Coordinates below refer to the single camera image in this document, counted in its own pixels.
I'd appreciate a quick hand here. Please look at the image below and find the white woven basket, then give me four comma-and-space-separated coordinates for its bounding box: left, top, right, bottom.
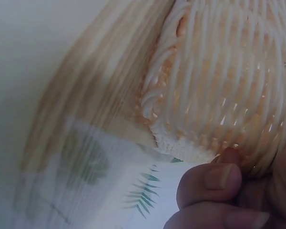
140, 0, 286, 179

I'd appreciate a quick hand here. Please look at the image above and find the person's right hand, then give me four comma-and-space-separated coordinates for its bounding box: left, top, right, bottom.
163, 128, 286, 229

